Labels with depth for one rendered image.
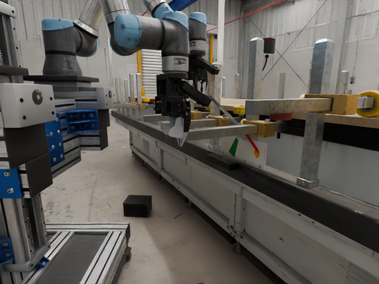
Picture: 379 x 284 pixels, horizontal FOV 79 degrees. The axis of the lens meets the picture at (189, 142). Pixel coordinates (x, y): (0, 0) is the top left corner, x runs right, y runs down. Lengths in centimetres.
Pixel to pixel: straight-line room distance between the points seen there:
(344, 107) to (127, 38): 55
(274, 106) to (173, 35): 31
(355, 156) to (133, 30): 77
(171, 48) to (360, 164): 69
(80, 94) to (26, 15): 788
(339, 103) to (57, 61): 100
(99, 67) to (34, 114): 817
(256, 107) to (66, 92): 81
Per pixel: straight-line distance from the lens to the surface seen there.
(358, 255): 79
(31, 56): 868
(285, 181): 79
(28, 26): 882
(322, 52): 73
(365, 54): 860
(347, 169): 95
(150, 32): 62
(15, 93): 58
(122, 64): 894
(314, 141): 73
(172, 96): 66
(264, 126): 83
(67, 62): 112
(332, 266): 116
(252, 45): 90
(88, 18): 124
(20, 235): 106
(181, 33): 66
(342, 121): 90
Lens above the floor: 98
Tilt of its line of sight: 13 degrees down
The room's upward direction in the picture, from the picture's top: straight up
